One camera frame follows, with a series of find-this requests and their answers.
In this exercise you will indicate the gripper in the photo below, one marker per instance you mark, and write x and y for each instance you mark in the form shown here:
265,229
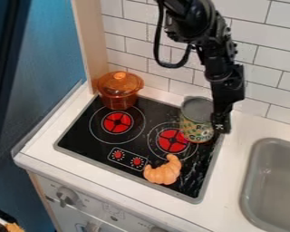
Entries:
228,90

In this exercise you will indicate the green labelled tin can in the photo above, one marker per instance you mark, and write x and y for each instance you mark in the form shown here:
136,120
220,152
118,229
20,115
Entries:
195,127

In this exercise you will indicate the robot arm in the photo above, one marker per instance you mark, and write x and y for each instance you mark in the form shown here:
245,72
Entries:
200,21

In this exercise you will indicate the toy stove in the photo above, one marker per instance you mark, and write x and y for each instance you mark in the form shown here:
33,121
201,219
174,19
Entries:
139,142

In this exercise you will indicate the toy croissant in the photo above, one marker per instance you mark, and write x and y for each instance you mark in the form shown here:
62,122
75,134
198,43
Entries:
164,172

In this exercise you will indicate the toy sink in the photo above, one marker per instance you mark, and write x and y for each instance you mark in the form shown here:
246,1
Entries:
274,187

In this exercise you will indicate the orange toy pot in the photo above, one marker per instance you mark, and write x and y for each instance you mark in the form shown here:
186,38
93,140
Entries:
118,100

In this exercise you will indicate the orange pot lid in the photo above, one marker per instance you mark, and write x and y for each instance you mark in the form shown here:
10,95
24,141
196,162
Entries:
118,81

